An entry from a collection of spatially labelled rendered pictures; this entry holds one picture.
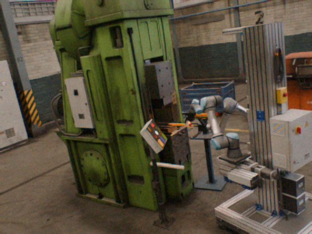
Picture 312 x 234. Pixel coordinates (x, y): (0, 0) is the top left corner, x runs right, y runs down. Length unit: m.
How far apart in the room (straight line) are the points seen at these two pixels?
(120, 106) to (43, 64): 6.00
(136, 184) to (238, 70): 8.40
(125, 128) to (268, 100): 1.71
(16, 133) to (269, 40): 6.85
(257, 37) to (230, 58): 8.96
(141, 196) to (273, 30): 2.47
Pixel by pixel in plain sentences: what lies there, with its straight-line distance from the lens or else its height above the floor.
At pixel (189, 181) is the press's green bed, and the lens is 4.27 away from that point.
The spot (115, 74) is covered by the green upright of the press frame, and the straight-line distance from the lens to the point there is 3.74.
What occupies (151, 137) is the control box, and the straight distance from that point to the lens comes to 3.19.
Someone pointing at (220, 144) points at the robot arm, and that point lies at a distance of 3.06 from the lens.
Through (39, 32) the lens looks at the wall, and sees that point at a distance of 9.67.
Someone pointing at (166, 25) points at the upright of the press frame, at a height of 2.18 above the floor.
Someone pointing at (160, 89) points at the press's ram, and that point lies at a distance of 3.66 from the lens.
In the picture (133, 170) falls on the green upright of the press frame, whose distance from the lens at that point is 4.03.
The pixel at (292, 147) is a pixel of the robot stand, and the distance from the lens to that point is 2.89.
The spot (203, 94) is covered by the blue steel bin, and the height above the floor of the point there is 0.56.
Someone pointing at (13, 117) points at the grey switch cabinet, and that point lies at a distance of 8.44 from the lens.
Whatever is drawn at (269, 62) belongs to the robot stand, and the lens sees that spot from 2.87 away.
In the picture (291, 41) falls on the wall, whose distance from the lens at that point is 10.98.
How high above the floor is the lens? 2.07
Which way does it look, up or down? 15 degrees down
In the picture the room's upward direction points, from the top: 9 degrees counter-clockwise
